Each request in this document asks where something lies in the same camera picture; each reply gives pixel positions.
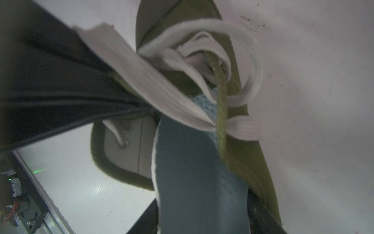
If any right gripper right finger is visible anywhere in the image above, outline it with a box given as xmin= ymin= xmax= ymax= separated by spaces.
xmin=247 ymin=189 xmax=287 ymax=234

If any olive green shoe with laces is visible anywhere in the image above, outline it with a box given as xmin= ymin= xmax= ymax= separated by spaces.
xmin=75 ymin=1 xmax=281 ymax=224

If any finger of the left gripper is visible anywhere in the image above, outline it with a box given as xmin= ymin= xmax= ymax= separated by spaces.
xmin=1 ymin=1 xmax=152 ymax=152

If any grey-blue insole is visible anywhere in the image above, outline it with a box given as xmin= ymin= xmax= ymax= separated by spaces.
xmin=151 ymin=86 xmax=252 ymax=234

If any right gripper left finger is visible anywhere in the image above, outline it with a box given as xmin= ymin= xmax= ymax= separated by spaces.
xmin=127 ymin=199 xmax=159 ymax=234

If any aluminium mounting rail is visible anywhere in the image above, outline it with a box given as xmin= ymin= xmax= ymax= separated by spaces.
xmin=12 ymin=150 xmax=75 ymax=234

